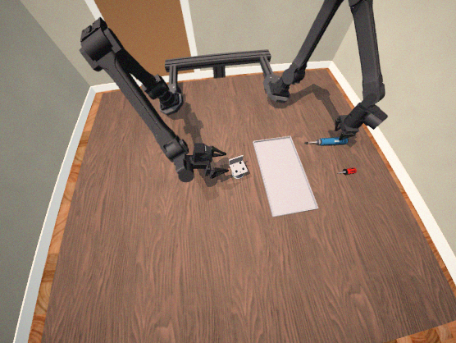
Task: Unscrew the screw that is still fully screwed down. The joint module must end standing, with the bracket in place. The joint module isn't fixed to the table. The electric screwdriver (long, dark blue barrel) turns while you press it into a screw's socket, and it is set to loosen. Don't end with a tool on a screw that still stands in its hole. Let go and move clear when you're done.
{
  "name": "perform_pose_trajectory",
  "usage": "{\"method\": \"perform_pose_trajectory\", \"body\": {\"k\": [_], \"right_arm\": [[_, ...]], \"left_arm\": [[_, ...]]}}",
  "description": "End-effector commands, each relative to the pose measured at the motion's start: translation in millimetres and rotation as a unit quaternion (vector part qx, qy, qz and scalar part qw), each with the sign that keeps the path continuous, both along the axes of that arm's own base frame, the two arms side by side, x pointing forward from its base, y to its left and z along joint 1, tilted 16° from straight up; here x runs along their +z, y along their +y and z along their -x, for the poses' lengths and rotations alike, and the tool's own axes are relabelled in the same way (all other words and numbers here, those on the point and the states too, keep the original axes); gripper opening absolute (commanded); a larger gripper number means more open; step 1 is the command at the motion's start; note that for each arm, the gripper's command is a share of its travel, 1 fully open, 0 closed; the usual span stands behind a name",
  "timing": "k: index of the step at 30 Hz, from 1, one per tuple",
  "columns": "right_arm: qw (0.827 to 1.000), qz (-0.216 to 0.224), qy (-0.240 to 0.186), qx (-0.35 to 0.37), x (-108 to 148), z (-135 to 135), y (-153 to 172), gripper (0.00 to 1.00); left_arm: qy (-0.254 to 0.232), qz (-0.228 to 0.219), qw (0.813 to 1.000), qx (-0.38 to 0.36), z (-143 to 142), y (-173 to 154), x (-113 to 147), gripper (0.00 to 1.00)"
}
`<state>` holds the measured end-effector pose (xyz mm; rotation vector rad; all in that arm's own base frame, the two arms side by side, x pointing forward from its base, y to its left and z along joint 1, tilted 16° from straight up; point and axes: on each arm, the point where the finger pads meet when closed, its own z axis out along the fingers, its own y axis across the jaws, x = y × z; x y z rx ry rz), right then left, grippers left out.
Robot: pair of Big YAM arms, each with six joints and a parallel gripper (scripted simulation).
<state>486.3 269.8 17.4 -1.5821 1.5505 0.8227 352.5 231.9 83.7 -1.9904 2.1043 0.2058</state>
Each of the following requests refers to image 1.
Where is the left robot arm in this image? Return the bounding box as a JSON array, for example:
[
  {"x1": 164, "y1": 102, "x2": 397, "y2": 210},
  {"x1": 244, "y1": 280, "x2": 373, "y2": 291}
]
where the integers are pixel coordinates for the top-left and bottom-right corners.
[{"x1": 269, "y1": 0, "x2": 388, "y2": 130}]

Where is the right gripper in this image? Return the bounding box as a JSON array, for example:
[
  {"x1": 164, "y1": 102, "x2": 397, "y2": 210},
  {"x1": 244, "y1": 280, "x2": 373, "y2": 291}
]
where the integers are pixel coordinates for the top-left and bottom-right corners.
[{"x1": 204, "y1": 146, "x2": 229, "y2": 179}]

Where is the white shallow tray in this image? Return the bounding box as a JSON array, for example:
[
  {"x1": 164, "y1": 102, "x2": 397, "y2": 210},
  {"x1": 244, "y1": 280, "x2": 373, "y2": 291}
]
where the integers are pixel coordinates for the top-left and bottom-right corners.
[{"x1": 253, "y1": 136, "x2": 318, "y2": 217}]

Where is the blue electric screwdriver body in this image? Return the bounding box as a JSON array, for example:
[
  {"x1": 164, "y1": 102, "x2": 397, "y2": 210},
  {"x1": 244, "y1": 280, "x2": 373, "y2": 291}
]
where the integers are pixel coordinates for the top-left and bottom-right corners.
[{"x1": 314, "y1": 137, "x2": 349, "y2": 145}]

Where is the red screwdriver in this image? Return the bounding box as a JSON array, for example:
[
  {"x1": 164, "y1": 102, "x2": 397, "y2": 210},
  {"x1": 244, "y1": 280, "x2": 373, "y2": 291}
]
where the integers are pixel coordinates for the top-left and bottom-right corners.
[{"x1": 338, "y1": 168, "x2": 357, "y2": 175}]

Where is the white l-shaped bracket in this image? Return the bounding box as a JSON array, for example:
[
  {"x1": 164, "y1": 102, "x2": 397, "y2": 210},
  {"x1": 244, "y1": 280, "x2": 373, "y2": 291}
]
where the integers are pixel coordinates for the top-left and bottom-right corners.
[{"x1": 229, "y1": 155, "x2": 248, "y2": 176}]

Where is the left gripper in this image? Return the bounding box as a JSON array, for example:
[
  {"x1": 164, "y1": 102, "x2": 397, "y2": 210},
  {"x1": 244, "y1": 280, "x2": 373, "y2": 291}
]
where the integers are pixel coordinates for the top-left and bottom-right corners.
[{"x1": 335, "y1": 113, "x2": 362, "y2": 140}]

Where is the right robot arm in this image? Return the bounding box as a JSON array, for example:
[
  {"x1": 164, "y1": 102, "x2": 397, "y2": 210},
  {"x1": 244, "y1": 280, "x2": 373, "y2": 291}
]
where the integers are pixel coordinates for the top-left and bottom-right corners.
[{"x1": 80, "y1": 17, "x2": 211, "y2": 182}]

